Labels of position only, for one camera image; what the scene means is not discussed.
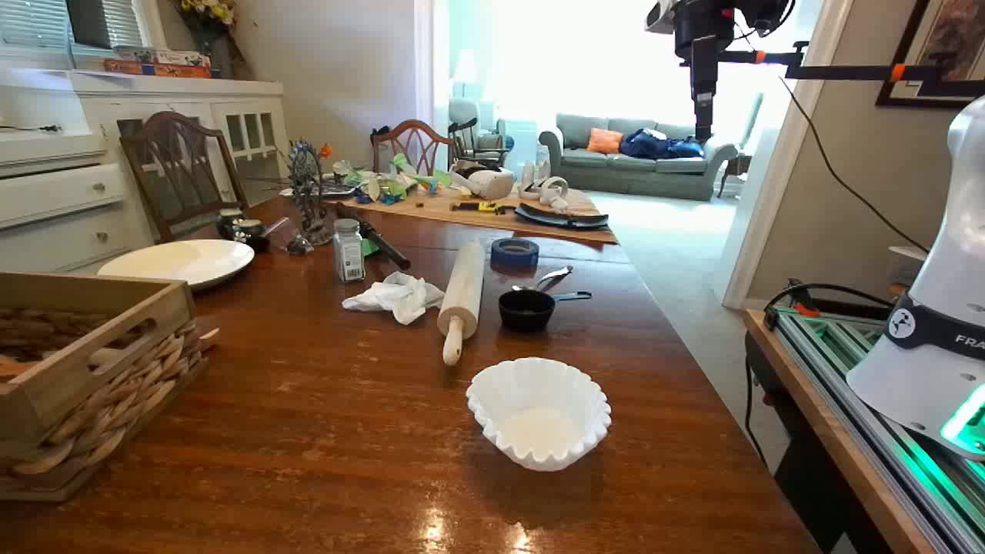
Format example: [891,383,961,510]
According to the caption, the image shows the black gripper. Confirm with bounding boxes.
[681,28,726,147]

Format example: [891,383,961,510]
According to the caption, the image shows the blue masking tape roll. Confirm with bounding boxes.
[488,236,543,277]

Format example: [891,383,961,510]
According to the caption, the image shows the blue clothing pile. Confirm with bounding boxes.
[619,127,712,163]

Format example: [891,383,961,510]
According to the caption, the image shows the grey green sofa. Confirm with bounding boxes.
[535,109,743,204]

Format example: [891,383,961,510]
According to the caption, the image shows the orange cushion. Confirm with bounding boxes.
[584,127,625,155]

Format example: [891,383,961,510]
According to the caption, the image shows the silver metal spoon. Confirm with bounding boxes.
[526,265,576,294]

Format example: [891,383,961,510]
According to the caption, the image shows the white ceramic bowl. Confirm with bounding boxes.
[466,166,522,204]

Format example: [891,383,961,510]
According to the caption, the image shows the grey armchair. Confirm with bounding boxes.
[448,99,517,166]

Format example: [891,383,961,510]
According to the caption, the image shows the black measuring cup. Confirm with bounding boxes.
[497,287,596,336]

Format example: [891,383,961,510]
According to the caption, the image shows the long wooden cutting board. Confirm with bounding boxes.
[336,190,622,251]

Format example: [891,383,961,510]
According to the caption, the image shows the reddish wooden chair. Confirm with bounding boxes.
[371,118,459,178]

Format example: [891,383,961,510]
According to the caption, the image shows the wooden rolling pin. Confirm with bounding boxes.
[433,239,489,369]

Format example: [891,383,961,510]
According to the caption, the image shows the green clutter pile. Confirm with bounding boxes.
[341,149,470,205]

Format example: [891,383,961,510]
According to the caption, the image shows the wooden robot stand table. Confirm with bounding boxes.
[743,294,985,554]

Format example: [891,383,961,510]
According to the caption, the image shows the white paper coffee filter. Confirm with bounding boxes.
[463,352,617,478]

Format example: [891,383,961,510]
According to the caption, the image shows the crumpled white napkin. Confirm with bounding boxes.
[339,266,448,328]

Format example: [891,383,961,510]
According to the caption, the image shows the small glass spice jar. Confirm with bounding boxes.
[330,216,371,287]

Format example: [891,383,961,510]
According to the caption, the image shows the grey metal figurine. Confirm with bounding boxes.
[282,138,332,258]

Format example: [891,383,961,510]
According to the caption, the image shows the small black object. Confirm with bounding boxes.
[217,210,274,256]

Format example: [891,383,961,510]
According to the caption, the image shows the white glass door cabinet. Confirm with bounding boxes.
[64,66,292,210]

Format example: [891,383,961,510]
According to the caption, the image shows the vase with yellow flowers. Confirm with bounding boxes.
[175,0,251,80]

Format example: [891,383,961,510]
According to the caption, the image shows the dark carved wooden chair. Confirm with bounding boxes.
[113,108,251,243]

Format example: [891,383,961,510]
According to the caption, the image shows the white dinner plate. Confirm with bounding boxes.
[95,236,260,290]

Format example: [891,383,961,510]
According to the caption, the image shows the orange items on cabinet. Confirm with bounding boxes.
[103,45,217,80]

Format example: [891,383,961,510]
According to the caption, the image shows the white drawer dresser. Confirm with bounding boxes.
[0,127,157,277]

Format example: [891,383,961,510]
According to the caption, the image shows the woven wicker basket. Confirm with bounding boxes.
[0,266,223,503]

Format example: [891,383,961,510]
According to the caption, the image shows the black camera boom bar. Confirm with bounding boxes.
[716,39,985,101]

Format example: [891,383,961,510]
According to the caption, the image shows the thin black hanging cable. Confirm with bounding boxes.
[774,70,933,256]

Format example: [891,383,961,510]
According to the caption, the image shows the black cable on stand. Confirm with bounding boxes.
[762,279,897,332]

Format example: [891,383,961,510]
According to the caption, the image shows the dark framed wall picture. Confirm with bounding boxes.
[876,0,985,109]

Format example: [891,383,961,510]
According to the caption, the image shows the black handled utensil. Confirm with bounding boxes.
[358,219,413,269]

